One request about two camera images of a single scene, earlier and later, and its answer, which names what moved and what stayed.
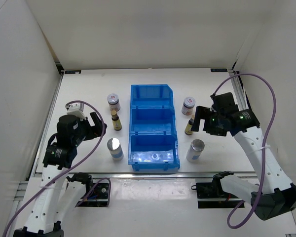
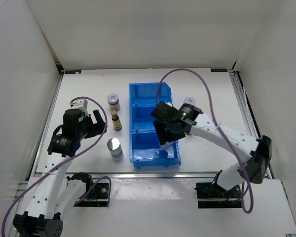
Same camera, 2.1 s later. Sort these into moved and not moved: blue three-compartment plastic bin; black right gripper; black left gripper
Moved: black right gripper
Not moved: blue three-compartment plastic bin; black left gripper
